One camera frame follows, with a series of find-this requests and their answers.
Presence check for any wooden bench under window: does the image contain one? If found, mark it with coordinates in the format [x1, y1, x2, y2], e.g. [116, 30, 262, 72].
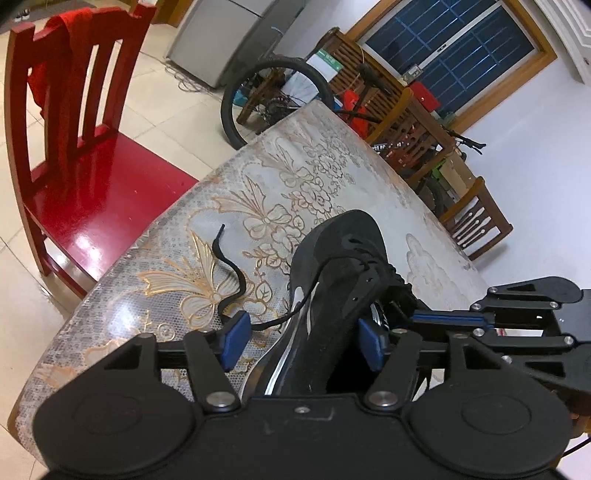
[317, 27, 404, 118]

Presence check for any black cable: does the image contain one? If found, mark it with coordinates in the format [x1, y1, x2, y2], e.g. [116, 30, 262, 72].
[560, 414, 591, 462]

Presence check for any black sneaker with white swoosh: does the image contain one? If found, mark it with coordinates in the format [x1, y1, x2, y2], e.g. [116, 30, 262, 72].
[242, 210, 425, 398]

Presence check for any brown wooden chair near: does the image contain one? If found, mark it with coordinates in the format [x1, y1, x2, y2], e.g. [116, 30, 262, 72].
[439, 176, 514, 261]

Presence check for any black shoelace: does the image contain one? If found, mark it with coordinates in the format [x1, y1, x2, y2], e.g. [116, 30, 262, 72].
[210, 223, 417, 333]

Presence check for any white green carton box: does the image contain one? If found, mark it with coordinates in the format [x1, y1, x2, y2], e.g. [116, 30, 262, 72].
[307, 49, 344, 82]

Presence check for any brown wooden chair far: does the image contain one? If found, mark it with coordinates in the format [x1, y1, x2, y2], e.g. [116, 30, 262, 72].
[366, 88, 456, 188]

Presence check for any silver refrigerator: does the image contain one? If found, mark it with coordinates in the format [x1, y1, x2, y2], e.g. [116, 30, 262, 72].
[165, 0, 307, 88]

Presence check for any brown wooden chair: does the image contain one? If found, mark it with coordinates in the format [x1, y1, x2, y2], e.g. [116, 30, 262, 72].
[439, 176, 514, 261]
[366, 88, 456, 188]

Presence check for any red box on sill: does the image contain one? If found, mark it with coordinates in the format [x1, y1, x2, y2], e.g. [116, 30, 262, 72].
[409, 80, 441, 112]

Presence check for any black bicycle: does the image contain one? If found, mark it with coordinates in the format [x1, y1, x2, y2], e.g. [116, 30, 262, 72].
[221, 55, 485, 216]

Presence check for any cardboard box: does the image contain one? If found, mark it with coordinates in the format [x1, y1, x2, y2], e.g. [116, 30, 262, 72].
[440, 156, 476, 198]

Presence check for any red cloth on chair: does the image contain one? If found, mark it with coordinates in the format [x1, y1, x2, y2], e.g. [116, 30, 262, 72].
[27, 8, 96, 121]

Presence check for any red wooden chair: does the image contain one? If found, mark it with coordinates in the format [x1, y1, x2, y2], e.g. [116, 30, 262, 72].
[4, 3, 195, 297]

